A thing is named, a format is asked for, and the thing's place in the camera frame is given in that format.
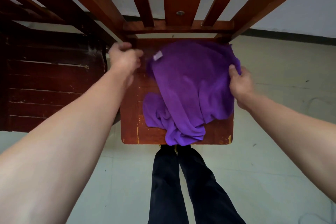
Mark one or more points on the person's right hand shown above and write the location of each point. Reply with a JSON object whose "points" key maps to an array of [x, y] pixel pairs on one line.
{"points": [[242, 87]]}

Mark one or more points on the person's left hand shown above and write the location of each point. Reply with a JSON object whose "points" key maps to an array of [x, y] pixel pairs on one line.
{"points": [[122, 59]]}

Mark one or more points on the person's right thumb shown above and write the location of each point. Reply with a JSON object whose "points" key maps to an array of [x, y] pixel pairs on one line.
{"points": [[233, 70]]}

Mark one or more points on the person's left fingers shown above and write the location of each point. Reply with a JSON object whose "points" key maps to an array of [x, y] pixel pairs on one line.
{"points": [[132, 53]]}

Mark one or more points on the purple towel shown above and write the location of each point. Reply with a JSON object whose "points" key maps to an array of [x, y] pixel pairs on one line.
{"points": [[191, 90]]}

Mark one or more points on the person's left forearm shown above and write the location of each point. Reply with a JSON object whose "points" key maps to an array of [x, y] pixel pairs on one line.
{"points": [[70, 139]]}

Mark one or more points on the person's right forearm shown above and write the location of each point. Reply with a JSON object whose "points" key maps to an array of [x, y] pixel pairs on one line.
{"points": [[294, 129]]}

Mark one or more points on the dark navy trousers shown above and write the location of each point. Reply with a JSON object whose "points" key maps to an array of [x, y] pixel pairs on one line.
{"points": [[168, 187]]}

